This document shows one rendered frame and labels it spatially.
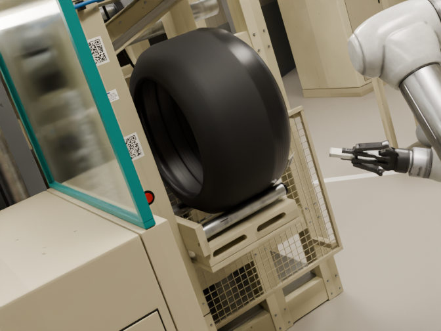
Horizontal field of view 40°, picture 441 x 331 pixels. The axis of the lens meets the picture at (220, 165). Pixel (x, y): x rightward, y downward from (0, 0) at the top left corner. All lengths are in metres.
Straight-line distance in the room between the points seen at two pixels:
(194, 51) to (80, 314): 1.05
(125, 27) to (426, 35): 1.16
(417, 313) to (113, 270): 2.09
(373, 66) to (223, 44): 0.57
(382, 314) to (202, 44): 1.59
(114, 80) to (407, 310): 1.73
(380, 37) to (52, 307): 0.89
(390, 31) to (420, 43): 0.07
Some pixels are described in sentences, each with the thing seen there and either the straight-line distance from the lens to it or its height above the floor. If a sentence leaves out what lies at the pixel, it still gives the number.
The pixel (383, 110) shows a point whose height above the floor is 0.47.
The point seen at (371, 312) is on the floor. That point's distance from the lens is 2.93.
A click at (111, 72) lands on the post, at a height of 1.44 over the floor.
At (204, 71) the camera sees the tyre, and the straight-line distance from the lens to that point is 1.74.
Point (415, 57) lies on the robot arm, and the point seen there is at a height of 1.30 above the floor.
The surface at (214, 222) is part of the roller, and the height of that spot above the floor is 0.92.
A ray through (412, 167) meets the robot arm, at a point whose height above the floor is 0.91.
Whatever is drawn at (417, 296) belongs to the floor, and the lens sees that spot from 2.98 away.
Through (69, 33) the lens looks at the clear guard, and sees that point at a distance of 0.89.
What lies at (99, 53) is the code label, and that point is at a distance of 1.76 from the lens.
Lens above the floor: 1.57
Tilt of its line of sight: 16 degrees down
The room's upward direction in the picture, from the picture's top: 19 degrees counter-clockwise
